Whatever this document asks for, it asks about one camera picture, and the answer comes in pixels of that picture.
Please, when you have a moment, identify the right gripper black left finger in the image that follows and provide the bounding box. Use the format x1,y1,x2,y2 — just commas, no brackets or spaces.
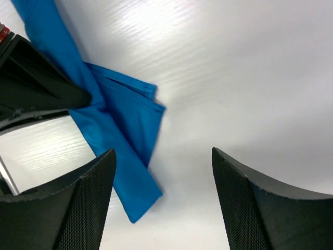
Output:
1,149,117,249

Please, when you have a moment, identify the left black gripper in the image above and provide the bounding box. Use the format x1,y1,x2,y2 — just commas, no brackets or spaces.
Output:
0,23,92,130

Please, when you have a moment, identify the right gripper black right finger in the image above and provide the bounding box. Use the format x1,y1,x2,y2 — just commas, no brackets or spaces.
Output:
212,147,332,249

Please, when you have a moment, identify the blue cloth napkin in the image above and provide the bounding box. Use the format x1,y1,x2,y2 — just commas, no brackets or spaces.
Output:
13,1,165,223

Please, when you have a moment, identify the aluminium mounting rail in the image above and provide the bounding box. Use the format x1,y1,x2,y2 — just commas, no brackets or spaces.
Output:
1,158,20,196

